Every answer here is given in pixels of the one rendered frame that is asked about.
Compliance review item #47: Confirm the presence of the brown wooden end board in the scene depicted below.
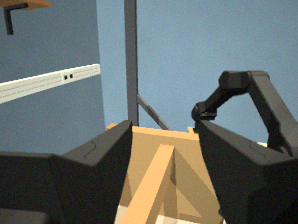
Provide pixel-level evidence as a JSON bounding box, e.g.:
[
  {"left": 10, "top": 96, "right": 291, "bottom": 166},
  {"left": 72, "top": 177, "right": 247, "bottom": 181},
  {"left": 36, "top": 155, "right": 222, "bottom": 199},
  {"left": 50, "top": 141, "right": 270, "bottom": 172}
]
[{"left": 119, "top": 126, "right": 224, "bottom": 224}]

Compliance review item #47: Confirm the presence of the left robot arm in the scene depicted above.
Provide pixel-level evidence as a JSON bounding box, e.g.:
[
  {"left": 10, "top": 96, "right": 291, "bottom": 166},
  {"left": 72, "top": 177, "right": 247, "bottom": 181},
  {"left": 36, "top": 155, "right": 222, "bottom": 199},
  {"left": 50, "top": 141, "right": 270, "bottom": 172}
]
[{"left": 191, "top": 70, "right": 298, "bottom": 158}]

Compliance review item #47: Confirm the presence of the tan wooden rail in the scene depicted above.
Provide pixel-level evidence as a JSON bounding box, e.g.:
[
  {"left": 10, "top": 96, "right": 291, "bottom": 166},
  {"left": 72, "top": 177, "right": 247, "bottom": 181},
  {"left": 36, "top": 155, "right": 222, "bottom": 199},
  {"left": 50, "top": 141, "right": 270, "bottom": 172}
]
[{"left": 120, "top": 145, "right": 174, "bottom": 224}]

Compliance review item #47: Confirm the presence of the black metal overhead frame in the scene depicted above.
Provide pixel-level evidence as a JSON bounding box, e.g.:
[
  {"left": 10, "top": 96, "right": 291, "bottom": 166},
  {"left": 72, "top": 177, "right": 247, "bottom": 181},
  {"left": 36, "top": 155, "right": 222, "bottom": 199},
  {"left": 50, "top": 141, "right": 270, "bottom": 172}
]
[{"left": 124, "top": 0, "right": 173, "bottom": 131}]

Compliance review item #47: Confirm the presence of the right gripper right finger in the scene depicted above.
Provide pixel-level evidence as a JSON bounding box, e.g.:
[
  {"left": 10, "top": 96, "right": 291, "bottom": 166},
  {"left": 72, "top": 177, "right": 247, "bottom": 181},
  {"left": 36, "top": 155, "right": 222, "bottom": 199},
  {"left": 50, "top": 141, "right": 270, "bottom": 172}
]
[{"left": 198, "top": 120, "right": 298, "bottom": 224}]

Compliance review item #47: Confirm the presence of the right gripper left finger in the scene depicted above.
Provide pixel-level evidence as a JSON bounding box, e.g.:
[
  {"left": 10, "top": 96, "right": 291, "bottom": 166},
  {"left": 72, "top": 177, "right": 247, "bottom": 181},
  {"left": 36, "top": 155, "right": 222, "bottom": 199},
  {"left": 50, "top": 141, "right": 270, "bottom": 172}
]
[{"left": 0, "top": 120, "right": 133, "bottom": 224}]

